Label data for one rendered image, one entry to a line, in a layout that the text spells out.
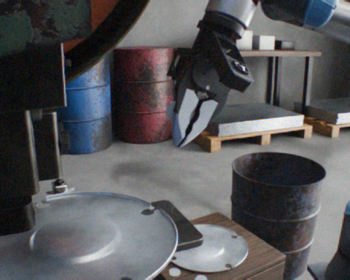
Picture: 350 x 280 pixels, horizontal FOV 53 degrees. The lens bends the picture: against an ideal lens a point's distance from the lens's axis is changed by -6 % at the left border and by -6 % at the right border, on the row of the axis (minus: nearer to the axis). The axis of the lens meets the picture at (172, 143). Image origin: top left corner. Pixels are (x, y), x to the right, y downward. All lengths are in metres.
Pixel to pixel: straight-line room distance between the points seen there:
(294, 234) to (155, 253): 1.17
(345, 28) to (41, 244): 0.66
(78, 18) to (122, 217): 0.38
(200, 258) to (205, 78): 0.78
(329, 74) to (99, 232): 5.19
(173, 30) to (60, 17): 3.85
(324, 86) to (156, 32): 2.64
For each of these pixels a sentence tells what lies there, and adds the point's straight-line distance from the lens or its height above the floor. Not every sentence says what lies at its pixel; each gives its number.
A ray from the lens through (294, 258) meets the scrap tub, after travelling 1.70.
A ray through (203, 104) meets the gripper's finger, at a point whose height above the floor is 0.95.
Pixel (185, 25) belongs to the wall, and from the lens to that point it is 4.17.
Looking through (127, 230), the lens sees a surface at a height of 0.78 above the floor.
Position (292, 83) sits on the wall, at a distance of 5.09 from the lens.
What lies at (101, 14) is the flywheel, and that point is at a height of 1.09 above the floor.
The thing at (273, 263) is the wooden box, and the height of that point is 0.34.
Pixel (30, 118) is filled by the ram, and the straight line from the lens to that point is 0.41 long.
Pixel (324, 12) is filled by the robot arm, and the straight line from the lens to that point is 0.64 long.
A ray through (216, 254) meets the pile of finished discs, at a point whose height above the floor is 0.36.
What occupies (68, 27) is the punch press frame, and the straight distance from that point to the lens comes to 0.27.
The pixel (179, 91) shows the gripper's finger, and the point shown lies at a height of 0.97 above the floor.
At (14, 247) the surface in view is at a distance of 0.55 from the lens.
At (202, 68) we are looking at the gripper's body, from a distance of 0.57.
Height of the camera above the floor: 1.07
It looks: 18 degrees down
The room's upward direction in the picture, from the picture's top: straight up
